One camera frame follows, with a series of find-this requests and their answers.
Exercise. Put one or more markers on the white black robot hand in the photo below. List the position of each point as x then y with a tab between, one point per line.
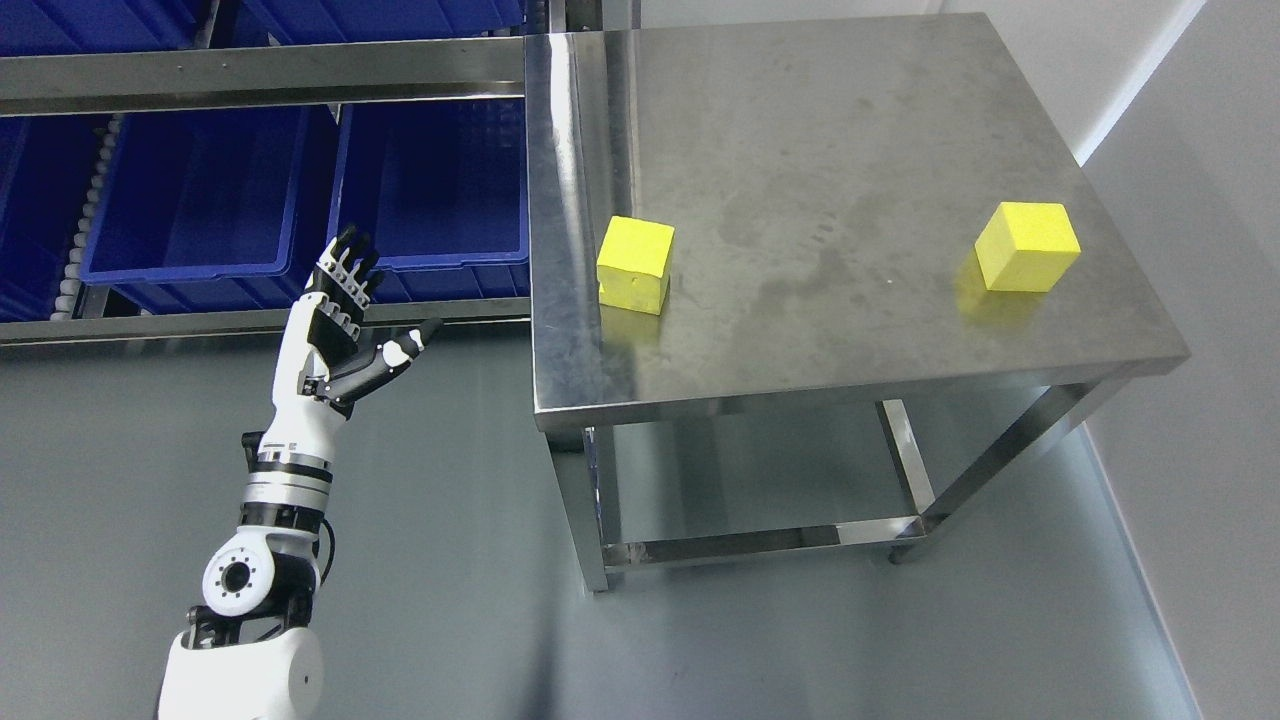
321	370

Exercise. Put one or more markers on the yellow foam block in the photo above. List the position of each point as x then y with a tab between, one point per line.
1026	247
633	266

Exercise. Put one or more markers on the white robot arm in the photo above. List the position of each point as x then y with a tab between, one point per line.
249	651

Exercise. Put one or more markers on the steel shelf rack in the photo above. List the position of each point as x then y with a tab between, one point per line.
242	77

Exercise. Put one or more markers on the blue bin lower right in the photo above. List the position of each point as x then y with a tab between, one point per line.
441	187

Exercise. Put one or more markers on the stainless steel table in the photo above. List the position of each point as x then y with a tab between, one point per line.
827	180

